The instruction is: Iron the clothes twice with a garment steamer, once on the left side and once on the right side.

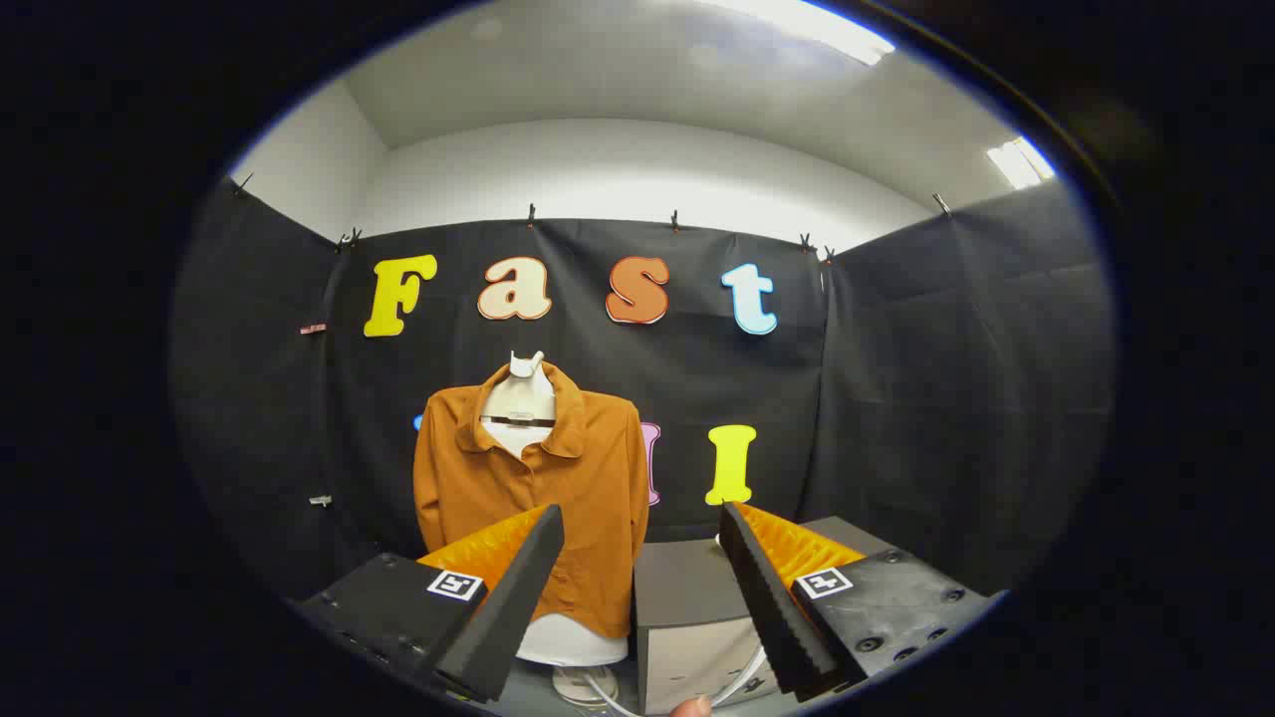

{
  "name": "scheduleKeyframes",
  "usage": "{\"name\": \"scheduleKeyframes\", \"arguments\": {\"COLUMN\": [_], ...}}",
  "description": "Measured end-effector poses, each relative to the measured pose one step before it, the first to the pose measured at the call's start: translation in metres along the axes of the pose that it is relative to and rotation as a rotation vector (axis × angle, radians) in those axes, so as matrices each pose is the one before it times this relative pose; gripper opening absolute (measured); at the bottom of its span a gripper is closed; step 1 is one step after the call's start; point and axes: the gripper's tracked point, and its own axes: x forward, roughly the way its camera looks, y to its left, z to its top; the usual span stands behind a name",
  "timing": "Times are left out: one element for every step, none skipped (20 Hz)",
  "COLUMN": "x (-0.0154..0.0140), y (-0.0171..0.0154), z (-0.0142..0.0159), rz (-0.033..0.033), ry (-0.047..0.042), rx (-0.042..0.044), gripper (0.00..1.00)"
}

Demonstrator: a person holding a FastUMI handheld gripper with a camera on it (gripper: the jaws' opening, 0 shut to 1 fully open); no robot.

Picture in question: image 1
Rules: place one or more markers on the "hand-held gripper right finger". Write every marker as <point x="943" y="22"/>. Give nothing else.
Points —
<point x="772" y="607"/>

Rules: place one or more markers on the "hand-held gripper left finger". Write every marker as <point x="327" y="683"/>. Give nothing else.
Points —
<point x="518" y="597"/>

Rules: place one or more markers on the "orange button-up shirt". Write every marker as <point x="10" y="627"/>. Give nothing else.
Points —
<point x="578" y="488"/>

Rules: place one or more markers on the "white mannequin torso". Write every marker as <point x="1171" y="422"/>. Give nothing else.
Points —
<point x="573" y="642"/>

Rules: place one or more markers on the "grey drawer cabinet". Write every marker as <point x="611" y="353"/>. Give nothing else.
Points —
<point x="687" y="597"/>

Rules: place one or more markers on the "white round stand base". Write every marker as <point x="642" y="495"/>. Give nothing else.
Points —
<point x="580" y="685"/>

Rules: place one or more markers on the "black backdrop cloth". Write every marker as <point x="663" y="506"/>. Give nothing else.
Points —
<point x="896" y="398"/>

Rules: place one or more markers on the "ceiling light panel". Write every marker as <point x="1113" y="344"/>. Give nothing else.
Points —
<point x="1018" y="162"/>

